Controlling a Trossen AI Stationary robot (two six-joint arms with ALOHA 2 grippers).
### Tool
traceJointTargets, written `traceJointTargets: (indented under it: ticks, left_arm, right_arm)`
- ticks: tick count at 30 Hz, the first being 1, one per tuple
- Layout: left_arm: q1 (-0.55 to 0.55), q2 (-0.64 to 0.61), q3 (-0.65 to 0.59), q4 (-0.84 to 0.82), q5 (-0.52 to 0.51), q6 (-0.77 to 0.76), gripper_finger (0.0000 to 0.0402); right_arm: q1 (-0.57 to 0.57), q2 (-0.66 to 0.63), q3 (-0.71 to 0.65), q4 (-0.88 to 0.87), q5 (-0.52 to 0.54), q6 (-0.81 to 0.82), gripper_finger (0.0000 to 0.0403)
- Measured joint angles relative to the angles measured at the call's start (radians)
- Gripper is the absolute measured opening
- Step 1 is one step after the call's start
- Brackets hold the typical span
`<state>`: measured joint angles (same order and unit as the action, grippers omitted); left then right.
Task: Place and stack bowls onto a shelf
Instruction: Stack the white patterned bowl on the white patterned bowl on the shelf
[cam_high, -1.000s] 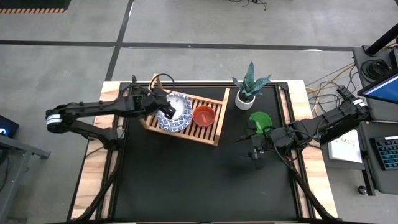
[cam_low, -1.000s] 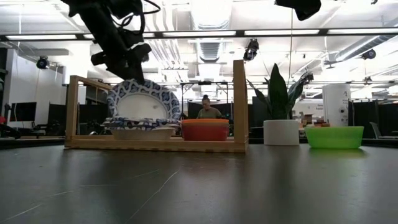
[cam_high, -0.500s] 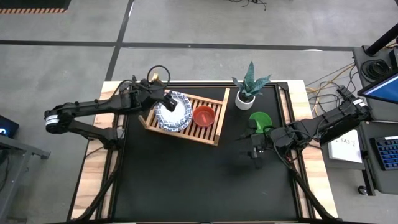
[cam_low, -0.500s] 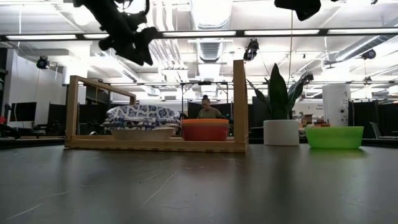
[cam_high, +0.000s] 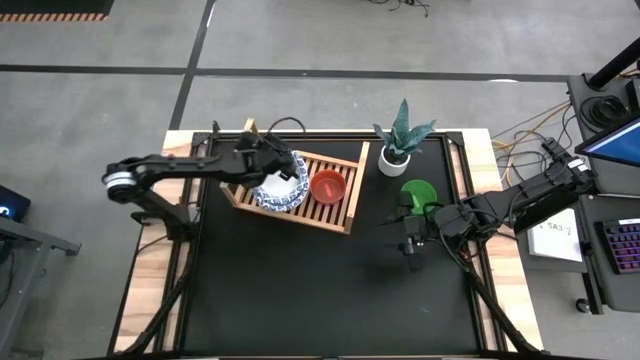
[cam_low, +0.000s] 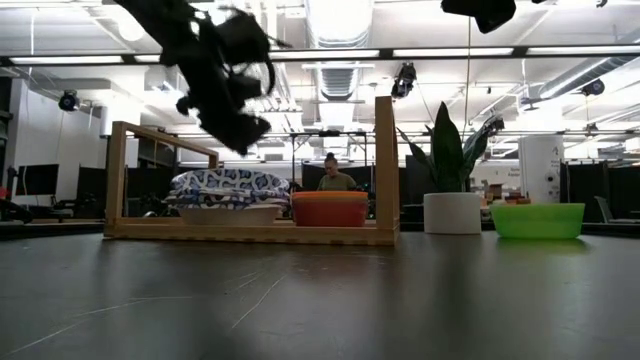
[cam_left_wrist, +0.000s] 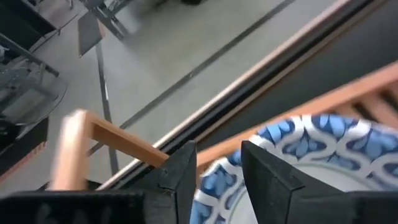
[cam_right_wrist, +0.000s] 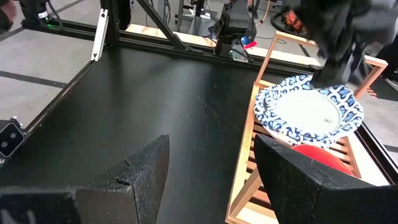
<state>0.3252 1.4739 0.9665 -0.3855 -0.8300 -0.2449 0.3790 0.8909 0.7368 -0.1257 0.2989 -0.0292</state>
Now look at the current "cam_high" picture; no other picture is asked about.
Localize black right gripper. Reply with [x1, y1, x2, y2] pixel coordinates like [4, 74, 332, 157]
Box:
[382, 190, 459, 274]

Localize blue screen monitor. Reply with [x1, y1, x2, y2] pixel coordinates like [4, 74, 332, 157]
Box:
[573, 117, 640, 169]

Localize snake plant in white pot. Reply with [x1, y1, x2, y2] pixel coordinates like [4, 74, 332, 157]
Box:
[372, 98, 438, 179]

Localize wooden slatted shelf rack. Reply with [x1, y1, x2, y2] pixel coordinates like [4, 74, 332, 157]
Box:
[218, 117, 372, 236]

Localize white paper notepad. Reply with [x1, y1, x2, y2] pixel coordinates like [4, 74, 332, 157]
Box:
[526, 217, 584, 264]

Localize black floor cable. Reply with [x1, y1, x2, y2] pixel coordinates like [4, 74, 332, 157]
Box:
[367, 0, 431, 19]

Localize black floor mat orange stripes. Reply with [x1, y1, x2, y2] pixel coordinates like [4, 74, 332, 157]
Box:
[0, 0, 115, 23]

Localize purple backlit keyboard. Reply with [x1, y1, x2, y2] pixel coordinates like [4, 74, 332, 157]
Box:
[601, 218, 640, 275]

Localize black table mat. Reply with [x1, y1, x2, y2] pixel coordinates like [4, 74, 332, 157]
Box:
[179, 132, 489, 357]

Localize red plastic bowl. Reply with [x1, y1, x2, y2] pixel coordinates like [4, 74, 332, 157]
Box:
[308, 168, 348, 206]

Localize coiled black cable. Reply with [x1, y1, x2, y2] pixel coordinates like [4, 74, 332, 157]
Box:
[579, 94, 629, 132]

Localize grey operator desk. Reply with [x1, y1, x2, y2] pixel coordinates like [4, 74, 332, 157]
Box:
[566, 72, 640, 314]

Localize blue patterned white plate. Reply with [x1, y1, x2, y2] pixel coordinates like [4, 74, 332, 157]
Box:
[251, 149, 311, 214]

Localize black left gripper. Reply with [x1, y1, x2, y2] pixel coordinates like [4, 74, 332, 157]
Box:
[232, 132, 301, 186]

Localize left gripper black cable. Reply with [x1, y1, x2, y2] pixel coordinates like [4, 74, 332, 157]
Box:
[267, 116, 307, 139]

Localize yellow floor cable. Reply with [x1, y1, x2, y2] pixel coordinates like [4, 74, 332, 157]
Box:
[489, 101, 572, 184]

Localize green plastic bowl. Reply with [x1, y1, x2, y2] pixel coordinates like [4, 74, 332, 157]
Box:
[399, 178, 439, 217]

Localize black computer tower blue light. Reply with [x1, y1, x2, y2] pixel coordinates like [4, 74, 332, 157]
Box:
[0, 184, 32, 224]

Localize black round pole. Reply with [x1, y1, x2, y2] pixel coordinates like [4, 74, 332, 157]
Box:
[587, 37, 640, 91]

